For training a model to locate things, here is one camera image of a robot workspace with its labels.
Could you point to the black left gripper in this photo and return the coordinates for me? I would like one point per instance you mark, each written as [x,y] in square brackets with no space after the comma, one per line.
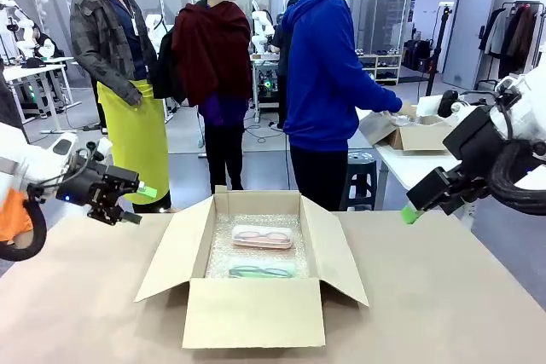
[94,189]

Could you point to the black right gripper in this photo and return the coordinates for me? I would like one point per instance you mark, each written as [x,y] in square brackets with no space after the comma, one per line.
[478,138]

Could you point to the small cardboard box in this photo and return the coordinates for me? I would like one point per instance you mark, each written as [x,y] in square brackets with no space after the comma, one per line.
[422,138]

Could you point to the pink eyeglasses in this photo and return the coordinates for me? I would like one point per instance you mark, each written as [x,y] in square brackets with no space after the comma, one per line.
[260,235]

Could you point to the pink glasses case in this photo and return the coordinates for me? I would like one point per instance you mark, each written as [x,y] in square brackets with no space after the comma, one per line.
[262,245]

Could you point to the green glasses case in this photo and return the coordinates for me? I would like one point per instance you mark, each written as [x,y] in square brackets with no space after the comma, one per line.
[260,262]

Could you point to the green eyeglasses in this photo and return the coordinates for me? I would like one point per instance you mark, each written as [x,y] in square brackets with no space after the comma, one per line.
[258,272]

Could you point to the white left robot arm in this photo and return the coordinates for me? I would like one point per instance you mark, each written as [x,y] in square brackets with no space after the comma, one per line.
[38,159]

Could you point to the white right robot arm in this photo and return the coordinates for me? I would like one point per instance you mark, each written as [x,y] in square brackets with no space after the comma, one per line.
[533,95]

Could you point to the black shoulder bag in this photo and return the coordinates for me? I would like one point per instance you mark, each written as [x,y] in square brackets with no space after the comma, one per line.
[166,70]

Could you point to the person's right forearm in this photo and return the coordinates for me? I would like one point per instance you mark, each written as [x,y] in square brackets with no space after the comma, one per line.
[384,102]

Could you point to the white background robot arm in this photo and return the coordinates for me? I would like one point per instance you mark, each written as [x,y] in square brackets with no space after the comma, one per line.
[19,23]
[260,31]

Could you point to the person's right hand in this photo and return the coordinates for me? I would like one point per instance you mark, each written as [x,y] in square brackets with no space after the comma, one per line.
[407,109]

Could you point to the white side table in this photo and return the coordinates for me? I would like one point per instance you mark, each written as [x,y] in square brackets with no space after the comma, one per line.
[418,163]

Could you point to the yellow skirt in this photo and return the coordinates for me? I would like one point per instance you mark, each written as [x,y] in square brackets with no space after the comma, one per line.
[136,134]

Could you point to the grey plastic stool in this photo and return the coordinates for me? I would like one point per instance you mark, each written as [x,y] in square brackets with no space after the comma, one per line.
[360,176]

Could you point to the orange fabric object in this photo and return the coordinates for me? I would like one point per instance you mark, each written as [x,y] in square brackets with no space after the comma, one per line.
[15,215]

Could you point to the clear bubble wrap sheet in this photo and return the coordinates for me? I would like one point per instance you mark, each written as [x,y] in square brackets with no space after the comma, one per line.
[260,254]

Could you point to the wooden shoe rack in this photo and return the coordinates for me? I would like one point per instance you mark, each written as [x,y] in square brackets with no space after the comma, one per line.
[384,69]

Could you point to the black suitcase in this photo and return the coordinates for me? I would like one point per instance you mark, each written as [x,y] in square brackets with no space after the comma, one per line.
[416,55]

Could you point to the black tripod stand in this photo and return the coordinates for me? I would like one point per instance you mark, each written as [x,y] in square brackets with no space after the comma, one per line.
[439,48]

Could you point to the large open cardboard box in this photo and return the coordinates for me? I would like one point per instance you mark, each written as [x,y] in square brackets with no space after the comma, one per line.
[251,313]

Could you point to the person in yellow apron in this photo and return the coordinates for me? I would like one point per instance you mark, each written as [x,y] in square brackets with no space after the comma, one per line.
[102,40]

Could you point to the mannequin with red shawl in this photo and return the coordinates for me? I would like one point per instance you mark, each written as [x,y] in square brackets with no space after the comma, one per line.
[213,53]

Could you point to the white office desk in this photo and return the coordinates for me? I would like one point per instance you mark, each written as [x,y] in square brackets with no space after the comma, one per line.
[34,72]

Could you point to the clothes rack with coats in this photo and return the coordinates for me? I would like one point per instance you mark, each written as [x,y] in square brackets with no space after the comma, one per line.
[516,36]

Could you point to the person in blue hoodie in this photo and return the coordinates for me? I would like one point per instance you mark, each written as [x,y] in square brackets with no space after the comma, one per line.
[320,82]

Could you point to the metal equipment rack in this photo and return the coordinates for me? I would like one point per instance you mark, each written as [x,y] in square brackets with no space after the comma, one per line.
[266,87]

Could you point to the seated person in jacket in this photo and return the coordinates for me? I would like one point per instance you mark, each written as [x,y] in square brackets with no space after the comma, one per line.
[47,46]

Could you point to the person in black clothes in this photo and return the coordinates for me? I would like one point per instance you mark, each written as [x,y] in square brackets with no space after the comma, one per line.
[282,61]

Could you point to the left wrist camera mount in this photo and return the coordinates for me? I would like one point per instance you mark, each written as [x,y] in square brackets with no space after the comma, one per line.
[105,146]

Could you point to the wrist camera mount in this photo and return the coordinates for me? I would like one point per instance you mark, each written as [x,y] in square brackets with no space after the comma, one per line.
[433,104]
[105,146]

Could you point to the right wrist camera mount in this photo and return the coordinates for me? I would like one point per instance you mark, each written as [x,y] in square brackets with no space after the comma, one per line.
[433,104]

